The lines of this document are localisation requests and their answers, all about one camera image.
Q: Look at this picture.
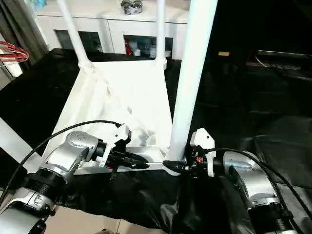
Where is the white cabinet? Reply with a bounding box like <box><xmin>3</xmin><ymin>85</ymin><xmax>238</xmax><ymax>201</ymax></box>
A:
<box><xmin>35</xmin><ymin>0</ymin><xmax>190</xmax><ymax>59</ymax></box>

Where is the white plastic table top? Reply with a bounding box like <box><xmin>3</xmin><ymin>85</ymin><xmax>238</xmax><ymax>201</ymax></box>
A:
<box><xmin>39</xmin><ymin>58</ymin><xmax>182</xmax><ymax>175</ymax></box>

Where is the white plastic table leg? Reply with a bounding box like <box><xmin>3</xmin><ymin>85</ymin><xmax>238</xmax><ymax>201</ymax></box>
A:
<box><xmin>0</xmin><ymin>117</ymin><xmax>36</xmax><ymax>159</ymax></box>
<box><xmin>56</xmin><ymin>0</ymin><xmax>93</xmax><ymax>71</ymax></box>
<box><xmin>154</xmin><ymin>0</ymin><xmax>168</xmax><ymax>68</ymax></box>
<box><xmin>167</xmin><ymin>0</ymin><xmax>219</xmax><ymax>164</ymax></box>

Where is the grey crumpled bundle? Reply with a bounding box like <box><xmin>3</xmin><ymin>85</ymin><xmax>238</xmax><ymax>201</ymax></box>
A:
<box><xmin>120</xmin><ymin>0</ymin><xmax>144</xmax><ymax>15</ymax></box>

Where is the black plastic mat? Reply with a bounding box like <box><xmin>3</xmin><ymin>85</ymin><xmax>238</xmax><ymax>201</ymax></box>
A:
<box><xmin>0</xmin><ymin>46</ymin><xmax>312</xmax><ymax>234</ymax></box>

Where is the red wire hanger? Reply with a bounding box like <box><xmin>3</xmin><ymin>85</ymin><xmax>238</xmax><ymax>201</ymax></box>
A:
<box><xmin>0</xmin><ymin>41</ymin><xmax>30</xmax><ymax>64</ymax></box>

